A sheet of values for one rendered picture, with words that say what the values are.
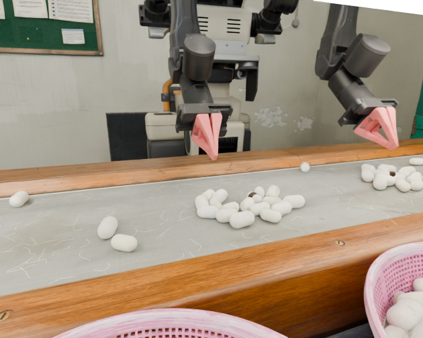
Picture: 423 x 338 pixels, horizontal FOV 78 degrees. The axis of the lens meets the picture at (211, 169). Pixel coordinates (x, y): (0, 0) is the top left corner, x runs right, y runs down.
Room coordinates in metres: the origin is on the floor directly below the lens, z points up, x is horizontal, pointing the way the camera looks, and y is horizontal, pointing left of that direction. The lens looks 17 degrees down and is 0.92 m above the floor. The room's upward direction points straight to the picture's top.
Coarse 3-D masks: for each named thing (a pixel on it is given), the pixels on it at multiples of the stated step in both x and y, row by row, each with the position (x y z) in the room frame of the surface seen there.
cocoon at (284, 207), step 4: (276, 204) 0.35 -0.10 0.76; (280, 204) 0.35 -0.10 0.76; (284, 204) 0.36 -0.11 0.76; (288, 204) 0.36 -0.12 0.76; (272, 208) 0.35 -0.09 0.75; (276, 208) 0.35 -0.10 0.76; (280, 208) 0.35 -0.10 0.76; (284, 208) 0.35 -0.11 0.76; (288, 208) 0.35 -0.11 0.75; (280, 212) 0.35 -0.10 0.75; (284, 212) 0.35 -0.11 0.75; (288, 212) 0.36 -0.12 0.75
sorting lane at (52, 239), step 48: (96, 192) 0.45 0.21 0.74; (144, 192) 0.45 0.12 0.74; (192, 192) 0.45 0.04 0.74; (240, 192) 0.45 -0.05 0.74; (288, 192) 0.45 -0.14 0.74; (336, 192) 0.45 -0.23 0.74; (384, 192) 0.45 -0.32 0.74; (0, 240) 0.29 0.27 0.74; (48, 240) 0.29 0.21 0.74; (96, 240) 0.29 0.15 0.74; (144, 240) 0.29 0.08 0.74; (192, 240) 0.29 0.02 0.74; (240, 240) 0.29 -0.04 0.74; (0, 288) 0.20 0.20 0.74
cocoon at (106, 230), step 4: (104, 220) 0.30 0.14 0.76; (108, 220) 0.30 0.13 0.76; (112, 220) 0.31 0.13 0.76; (116, 220) 0.31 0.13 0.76; (100, 224) 0.30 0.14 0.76; (104, 224) 0.29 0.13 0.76; (108, 224) 0.29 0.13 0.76; (112, 224) 0.30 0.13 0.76; (116, 224) 0.31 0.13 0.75; (100, 228) 0.29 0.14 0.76; (104, 228) 0.29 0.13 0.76; (108, 228) 0.29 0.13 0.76; (112, 228) 0.29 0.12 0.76; (116, 228) 0.30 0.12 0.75; (100, 232) 0.28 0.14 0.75; (104, 232) 0.28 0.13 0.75; (108, 232) 0.29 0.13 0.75; (112, 232) 0.29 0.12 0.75; (100, 236) 0.28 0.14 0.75; (104, 236) 0.28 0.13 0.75; (108, 236) 0.29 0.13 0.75
